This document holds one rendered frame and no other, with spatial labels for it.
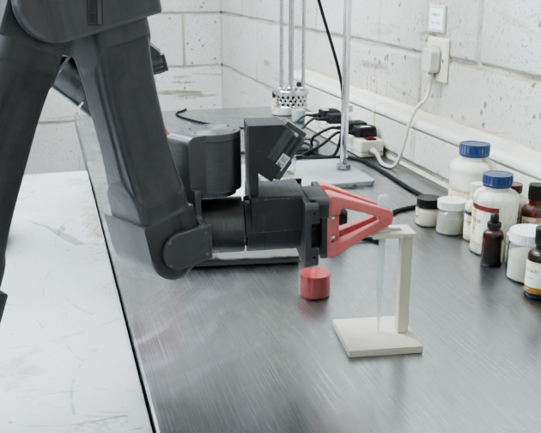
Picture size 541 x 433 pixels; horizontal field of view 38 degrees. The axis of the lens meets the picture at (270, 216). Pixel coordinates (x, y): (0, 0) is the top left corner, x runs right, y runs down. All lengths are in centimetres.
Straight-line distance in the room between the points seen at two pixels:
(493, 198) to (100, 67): 64
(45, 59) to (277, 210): 27
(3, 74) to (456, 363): 52
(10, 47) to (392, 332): 50
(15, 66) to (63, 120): 289
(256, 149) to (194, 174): 7
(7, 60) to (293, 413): 39
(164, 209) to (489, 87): 86
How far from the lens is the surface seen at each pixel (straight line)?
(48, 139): 353
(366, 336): 87
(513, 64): 140
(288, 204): 78
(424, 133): 160
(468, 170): 126
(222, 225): 78
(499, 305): 100
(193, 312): 95
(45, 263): 114
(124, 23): 66
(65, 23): 64
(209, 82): 357
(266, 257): 108
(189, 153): 75
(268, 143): 77
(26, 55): 63
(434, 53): 160
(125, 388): 80
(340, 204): 79
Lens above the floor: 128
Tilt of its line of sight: 17 degrees down
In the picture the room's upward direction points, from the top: straight up
